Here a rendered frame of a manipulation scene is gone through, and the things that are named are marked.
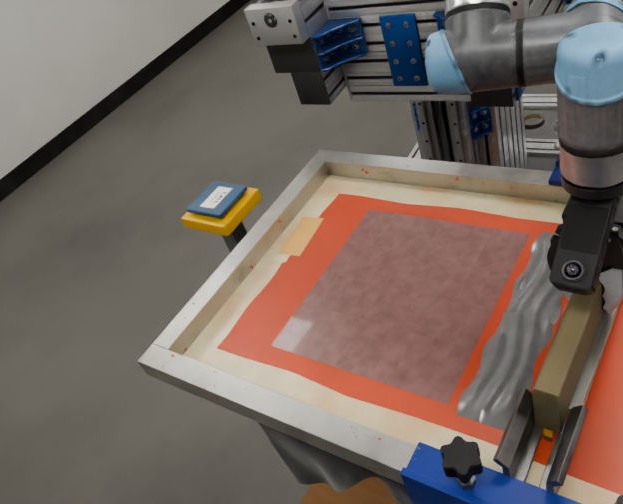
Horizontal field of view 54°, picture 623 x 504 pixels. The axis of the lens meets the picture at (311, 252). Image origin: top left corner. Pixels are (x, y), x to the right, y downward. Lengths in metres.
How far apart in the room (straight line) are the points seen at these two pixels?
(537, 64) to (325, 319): 0.49
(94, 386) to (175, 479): 0.63
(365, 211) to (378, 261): 0.14
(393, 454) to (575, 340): 0.25
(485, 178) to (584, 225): 0.41
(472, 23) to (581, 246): 0.28
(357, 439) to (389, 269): 0.33
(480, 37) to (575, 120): 0.16
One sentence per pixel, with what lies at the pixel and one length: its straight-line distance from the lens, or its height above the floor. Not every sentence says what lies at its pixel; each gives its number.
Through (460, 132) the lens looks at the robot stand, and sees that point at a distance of 1.73.
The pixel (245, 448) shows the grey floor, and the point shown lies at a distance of 2.10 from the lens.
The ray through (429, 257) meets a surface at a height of 0.96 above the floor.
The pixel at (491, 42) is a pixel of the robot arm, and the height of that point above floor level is 1.34.
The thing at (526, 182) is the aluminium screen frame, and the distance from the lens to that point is 1.09.
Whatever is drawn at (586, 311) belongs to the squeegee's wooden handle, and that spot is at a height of 1.06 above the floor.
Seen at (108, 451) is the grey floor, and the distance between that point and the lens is 2.36.
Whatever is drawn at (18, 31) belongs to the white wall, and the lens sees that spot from 4.41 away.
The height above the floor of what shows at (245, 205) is 0.95.
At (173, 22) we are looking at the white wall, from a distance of 5.17.
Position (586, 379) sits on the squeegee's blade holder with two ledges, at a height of 1.00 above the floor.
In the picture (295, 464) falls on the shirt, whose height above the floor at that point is 0.61.
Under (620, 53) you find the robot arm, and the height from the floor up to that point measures 1.36.
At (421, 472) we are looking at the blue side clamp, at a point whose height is 1.00.
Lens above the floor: 1.66
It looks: 39 degrees down
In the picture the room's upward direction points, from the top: 22 degrees counter-clockwise
